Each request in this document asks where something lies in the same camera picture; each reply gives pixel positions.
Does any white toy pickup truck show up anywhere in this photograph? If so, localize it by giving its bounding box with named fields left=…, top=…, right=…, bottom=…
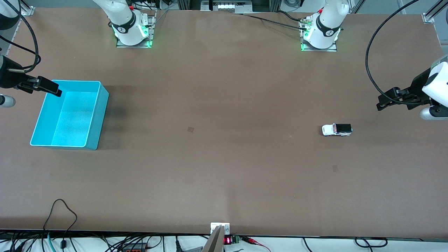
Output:
left=322, top=123, right=353, bottom=137

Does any teal plastic storage bin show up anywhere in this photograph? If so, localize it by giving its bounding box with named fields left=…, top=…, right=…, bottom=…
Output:
left=30, top=80, right=110, bottom=151

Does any aluminium extrusion beam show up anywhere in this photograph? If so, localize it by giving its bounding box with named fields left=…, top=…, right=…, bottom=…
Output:
left=425, top=0, right=448, bottom=20

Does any white lit equipment box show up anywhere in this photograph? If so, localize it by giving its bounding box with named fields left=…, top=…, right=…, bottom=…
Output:
left=201, top=0, right=253, bottom=13

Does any grey aluminium mounting bar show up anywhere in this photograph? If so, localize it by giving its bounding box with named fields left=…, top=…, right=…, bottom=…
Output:
left=202, top=225, right=225, bottom=252

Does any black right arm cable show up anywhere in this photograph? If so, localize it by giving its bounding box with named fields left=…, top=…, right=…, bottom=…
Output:
left=0, top=0, right=41, bottom=72

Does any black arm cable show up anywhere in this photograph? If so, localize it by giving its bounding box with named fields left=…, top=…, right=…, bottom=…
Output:
left=365, top=0, right=420, bottom=105
left=0, top=0, right=41, bottom=72

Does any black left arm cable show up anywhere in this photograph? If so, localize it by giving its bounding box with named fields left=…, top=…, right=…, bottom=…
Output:
left=365, top=0, right=420, bottom=105

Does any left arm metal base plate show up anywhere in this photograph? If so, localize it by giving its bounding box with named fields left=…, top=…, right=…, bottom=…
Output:
left=300, top=33, right=338, bottom=52

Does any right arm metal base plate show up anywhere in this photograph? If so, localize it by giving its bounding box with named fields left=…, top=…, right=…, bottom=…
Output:
left=116, top=10, right=156, bottom=48

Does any thick black table cable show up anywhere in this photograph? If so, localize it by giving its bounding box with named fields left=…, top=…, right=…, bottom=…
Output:
left=276, top=10, right=306, bottom=23

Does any thin black looped cable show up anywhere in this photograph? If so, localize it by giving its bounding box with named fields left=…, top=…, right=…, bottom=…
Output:
left=43, top=199, right=78, bottom=250

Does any thin black table cable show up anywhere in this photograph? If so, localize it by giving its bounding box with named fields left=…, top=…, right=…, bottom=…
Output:
left=233, top=13, right=309, bottom=30

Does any black coiled cable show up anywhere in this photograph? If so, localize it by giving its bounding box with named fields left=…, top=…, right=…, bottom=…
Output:
left=354, top=237, right=388, bottom=248

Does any black cable bundle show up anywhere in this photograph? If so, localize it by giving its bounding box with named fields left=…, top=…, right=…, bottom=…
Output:
left=0, top=231, right=165, bottom=252

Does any red clip wire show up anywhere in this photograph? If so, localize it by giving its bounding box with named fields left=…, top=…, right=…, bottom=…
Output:
left=241, top=237, right=271, bottom=252

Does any small metal table bracket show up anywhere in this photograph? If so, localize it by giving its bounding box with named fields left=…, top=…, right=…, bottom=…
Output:
left=210, top=222, right=231, bottom=236

